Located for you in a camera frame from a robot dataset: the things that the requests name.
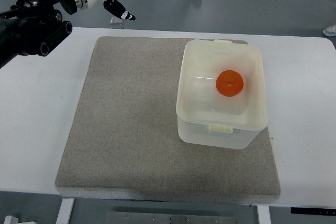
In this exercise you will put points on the white sneaker at right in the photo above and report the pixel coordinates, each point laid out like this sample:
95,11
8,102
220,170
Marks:
330,31

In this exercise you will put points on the black table control panel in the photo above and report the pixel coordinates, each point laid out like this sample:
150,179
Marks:
313,211

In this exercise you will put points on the white block bottom left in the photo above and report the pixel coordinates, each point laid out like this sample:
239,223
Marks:
10,220

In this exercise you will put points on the cream plastic storage box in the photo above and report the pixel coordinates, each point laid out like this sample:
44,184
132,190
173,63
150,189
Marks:
207,116

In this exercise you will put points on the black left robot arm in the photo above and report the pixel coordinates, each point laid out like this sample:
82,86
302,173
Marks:
35,27

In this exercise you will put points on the white table leg left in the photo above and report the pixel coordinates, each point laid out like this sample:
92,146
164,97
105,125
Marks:
65,211

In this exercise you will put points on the grey felt mat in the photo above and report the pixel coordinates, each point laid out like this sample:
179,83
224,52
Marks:
123,143

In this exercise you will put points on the white table leg right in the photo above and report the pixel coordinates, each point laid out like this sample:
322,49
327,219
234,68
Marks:
263,214

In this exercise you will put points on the orange fruit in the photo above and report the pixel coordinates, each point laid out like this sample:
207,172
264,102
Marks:
229,83

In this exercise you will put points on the white table leg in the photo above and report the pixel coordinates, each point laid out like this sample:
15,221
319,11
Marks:
263,214
65,211

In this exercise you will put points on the small clear plastic square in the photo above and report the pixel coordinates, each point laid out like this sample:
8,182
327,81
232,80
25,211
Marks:
116,21

